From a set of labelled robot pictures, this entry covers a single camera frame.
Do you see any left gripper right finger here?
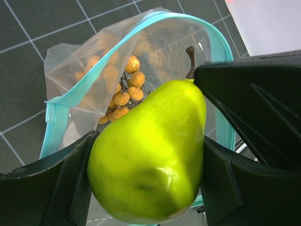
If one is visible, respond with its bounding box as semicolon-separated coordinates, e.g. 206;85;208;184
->
201;137;301;226

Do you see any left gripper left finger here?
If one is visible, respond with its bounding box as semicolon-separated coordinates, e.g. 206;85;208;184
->
0;131;99;226

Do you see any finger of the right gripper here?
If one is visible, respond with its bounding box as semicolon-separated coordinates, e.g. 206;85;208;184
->
194;50;301;170

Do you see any green pear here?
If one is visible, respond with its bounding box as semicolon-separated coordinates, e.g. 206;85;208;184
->
87;46;207;225

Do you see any clear zip top bag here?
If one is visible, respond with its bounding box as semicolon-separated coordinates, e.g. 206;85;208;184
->
40;8;233;158

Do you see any brown longan bunch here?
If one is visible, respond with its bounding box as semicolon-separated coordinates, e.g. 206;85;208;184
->
74;54;146;125

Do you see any black grid mat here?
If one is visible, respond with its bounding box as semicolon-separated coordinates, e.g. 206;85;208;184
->
0;0;248;173

